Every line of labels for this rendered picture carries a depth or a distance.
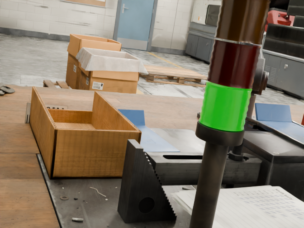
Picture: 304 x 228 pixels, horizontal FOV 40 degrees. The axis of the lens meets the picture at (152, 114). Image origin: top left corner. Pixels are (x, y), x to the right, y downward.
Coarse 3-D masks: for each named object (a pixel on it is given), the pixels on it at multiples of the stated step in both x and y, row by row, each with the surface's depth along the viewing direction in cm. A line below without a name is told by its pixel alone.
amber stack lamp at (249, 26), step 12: (228, 0) 32; (240, 0) 31; (252, 0) 31; (264, 0) 31; (228, 12) 32; (240, 12) 31; (252, 12) 31; (264, 12) 32; (228, 24) 32; (240, 24) 32; (252, 24) 32; (264, 24) 32; (216, 36) 33; (228, 36) 32; (240, 36) 32; (252, 36) 32
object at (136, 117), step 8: (128, 112) 78; (136, 112) 79; (136, 120) 78; (144, 120) 79; (144, 128) 77; (144, 136) 72; (152, 136) 73; (144, 144) 68; (152, 144) 68; (160, 144) 69; (168, 144) 70
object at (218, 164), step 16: (208, 128) 34; (208, 144) 35; (224, 144) 34; (240, 144) 35; (208, 160) 35; (224, 160) 35; (208, 176) 35; (208, 192) 36; (208, 208) 36; (192, 224) 37; (208, 224) 37
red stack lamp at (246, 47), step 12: (216, 48) 33; (228, 48) 32; (240, 48) 32; (252, 48) 32; (216, 60) 33; (228, 60) 32; (240, 60) 32; (252, 60) 32; (216, 72) 33; (228, 72) 32; (240, 72) 32; (252, 72) 33; (228, 84) 33; (240, 84) 33
